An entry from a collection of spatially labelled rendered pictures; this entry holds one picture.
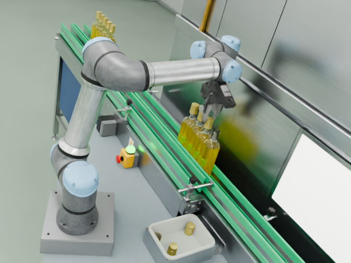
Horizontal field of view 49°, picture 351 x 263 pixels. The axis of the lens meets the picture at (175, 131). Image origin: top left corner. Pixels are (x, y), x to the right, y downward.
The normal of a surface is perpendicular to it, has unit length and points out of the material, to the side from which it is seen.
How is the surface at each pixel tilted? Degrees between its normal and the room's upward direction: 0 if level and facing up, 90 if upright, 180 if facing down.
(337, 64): 90
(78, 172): 9
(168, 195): 90
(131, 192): 0
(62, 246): 90
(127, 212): 0
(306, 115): 90
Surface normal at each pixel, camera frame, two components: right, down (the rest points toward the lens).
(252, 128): -0.84, 0.11
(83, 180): 0.26, -0.73
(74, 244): 0.13, 0.55
